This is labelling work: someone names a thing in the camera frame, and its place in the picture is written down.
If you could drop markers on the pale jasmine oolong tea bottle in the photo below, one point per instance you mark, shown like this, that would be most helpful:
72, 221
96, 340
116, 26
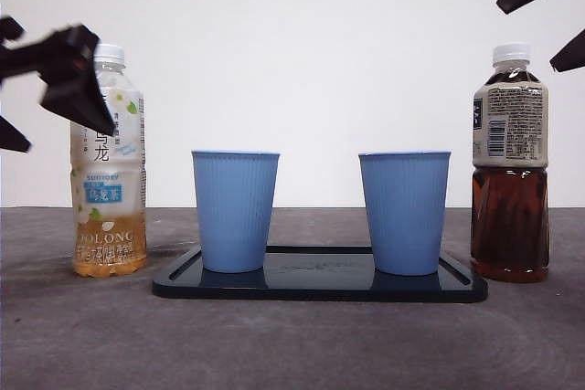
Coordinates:
109, 207

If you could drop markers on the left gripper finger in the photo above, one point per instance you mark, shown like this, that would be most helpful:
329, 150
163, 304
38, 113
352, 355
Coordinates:
77, 88
11, 136

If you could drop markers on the dark rectangular tray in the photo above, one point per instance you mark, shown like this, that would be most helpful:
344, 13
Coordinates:
320, 287

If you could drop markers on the dark brown tea bottle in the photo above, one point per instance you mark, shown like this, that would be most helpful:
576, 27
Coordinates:
509, 225

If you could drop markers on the blue ribbed cup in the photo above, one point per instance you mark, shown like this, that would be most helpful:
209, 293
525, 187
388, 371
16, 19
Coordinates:
404, 216
234, 216

